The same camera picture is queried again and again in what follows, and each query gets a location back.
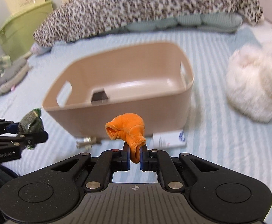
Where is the green wooden headboard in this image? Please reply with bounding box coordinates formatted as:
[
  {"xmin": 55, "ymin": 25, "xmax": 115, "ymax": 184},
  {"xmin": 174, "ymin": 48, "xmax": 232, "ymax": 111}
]
[{"xmin": 0, "ymin": 1, "xmax": 53, "ymax": 61}]

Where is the white fluffy plush toy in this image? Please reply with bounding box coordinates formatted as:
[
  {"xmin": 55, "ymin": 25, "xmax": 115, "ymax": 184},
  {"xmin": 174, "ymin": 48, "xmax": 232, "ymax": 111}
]
[{"xmin": 226, "ymin": 43, "xmax": 272, "ymax": 122}]

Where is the dark small cube box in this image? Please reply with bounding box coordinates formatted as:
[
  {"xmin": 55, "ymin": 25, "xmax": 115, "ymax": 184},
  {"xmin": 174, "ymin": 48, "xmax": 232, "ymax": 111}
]
[{"xmin": 91, "ymin": 91, "xmax": 109, "ymax": 105}]

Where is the beige plastic storage basket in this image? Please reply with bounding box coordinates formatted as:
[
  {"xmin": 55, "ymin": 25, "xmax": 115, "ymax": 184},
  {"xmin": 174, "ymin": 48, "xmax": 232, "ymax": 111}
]
[{"xmin": 42, "ymin": 41, "xmax": 194, "ymax": 139}]

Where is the pink pillow corner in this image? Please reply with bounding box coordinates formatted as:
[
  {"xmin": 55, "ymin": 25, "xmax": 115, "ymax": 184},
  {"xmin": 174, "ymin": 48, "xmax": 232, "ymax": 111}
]
[{"xmin": 30, "ymin": 43, "xmax": 51, "ymax": 55}]

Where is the green patterned pouch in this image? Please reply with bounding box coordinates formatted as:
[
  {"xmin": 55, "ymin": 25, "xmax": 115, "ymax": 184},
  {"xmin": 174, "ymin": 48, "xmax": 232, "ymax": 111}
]
[{"xmin": 18, "ymin": 108, "xmax": 44, "ymax": 150}]

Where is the leopard print blanket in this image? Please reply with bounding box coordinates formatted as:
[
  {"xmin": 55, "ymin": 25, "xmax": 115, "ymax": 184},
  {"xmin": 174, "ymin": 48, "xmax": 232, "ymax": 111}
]
[{"xmin": 33, "ymin": 0, "xmax": 263, "ymax": 48}]

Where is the grey cushion slipper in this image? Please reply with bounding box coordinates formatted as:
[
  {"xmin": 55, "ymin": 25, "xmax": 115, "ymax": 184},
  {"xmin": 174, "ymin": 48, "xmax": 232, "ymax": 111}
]
[{"xmin": 0, "ymin": 58, "xmax": 29, "ymax": 96}]

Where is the teal quilted comforter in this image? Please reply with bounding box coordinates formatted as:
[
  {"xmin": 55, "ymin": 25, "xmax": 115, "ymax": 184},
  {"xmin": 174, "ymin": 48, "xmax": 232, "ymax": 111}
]
[{"xmin": 124, "ymin": 13, "xmax": 243, "ymax": 33}]

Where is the white blue carton box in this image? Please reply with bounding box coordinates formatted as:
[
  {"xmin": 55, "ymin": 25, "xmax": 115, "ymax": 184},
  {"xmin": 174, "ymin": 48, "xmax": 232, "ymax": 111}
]
[{"xmin": 152, "ymin": 130, "xmax": 187, "ymax": 149}]

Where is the blue striped bed sheet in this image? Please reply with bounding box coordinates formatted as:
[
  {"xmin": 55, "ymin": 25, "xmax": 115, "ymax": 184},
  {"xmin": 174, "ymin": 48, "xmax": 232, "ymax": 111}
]
[{"xmin": 0, "ymin": 26, "xmax": 272, "ymax": 223}]

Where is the orange fabric pouch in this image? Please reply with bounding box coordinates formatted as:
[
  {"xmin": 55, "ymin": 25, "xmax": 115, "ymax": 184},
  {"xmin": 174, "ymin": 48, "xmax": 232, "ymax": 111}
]
[{"xmin": 105, "ymin": 113, "xmax": 147, "ymax": 164}]

